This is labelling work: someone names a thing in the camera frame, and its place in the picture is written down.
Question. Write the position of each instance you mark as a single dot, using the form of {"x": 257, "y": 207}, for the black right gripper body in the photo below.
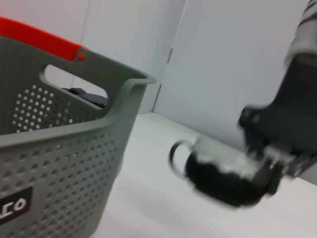
{"x": 292, "y": 119}

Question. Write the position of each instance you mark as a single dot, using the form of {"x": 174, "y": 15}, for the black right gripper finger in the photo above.
{"x": 251, "y": 143}
{"x": 275, "y": 176}

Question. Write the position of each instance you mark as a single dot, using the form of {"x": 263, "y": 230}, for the grey perforated storage basket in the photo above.
{"x": 62, "y": 161}

